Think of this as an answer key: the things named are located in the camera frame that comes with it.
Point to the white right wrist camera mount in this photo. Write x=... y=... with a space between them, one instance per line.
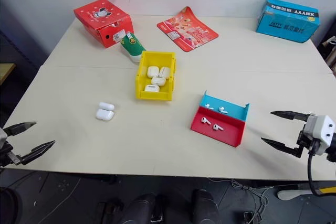
x=321 y=132

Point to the yellow plastic bin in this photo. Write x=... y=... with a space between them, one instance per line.
x=143 y=77

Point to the red flat packet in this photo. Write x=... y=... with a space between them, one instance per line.
x=187 y=31

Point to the blue plastic tray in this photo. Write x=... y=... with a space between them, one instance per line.
x=232 y=108

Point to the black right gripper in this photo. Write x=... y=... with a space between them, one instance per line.
x=303 y=140

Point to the white and yellow floor object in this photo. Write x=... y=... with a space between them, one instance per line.
x=291 y=192

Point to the closed white charging case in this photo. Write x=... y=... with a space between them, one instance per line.
x=158 y=80
x=152 y=88
x=152 y=72
x=165 y=72

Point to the dark rounded shape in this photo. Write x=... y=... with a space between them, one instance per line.
x=143 y=209
x=206 y=207

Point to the open white charging case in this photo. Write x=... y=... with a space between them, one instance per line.
x=105 y=113

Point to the blue cardboard box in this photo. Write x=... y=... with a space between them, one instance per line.
x=287 y=23

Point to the red cardboard shoe box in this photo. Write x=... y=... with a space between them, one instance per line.
x=102 y=22

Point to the dark background equipment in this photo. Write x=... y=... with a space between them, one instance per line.
x=328 y=51

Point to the white wireless earbud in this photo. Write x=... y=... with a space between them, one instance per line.
x=222 y=109
x=218 y=127
x=209 y=106
x=205 y=120

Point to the red plastic tray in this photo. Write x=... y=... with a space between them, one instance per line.
x=231 y=132

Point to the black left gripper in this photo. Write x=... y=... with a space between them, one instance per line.
x=6 y=153

